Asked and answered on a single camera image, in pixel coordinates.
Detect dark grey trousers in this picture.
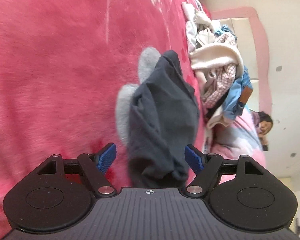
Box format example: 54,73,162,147
127,50,199,188

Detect floral pink pillow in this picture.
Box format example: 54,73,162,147
203,108,266,166

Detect light blue denim garment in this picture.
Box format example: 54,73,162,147
222,66,253,120

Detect pink checked garment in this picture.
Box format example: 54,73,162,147
201,63,237,108

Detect cream white garment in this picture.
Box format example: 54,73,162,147
190,42,244,78

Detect pink floral blanket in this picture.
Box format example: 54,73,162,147
0,0,198,238

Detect pink headboard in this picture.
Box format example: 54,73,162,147
211,7,272,114

